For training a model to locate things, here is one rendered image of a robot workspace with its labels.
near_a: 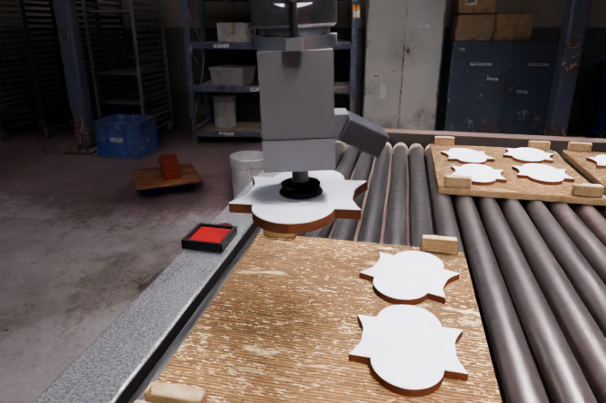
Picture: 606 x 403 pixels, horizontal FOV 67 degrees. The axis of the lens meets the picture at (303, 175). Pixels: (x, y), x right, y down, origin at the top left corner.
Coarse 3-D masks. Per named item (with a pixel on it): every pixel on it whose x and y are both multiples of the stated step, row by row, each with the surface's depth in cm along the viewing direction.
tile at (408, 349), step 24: (384, 312) 57; (408, 312) 57; (384, 336) 53; (408, 336) 53; (432, 336) 53; (456, 336) 53; (360, 360) 50; (384, 360) 49; (408, 360) 49; (432, 360) 49; (456, 360) 49; (384, 384) 46; (408, 384) 46; (432, 384) 46
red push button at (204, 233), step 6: (204, 228) 85; (210, 228) 85; (216, 228) 85; (222, 228) 85; (198, 234) 82; (204, 234) 82; (210, 234) 82; (216, 234) 82; (222, 234) 82; (198, 240) 80; (204, 240) 80; (210, 240) 80; (216, 240) 80
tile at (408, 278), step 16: (384, 256) 71; (400, 256) 71; (416, 256) 71; (432, 256) 71; (368, 272) 66; (384, 272) 66; (400, 272) 66; (416, 272) 66; (432, 272) 66; (448, 272) 66; (384, 288) 62; (400, 288) 62; (416, 288) 62; (432, 288) 62; (400, 304) 60; (416, 304) 60
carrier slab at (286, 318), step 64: (256, 256) 73; (320, 256) 73; (448, 256) 73; (256, 320) 57; (320, 320) 57; (448, 320) 57; (192, 384) 47; (256, 384) 47; (320, 384) 47; (448, 384) 47
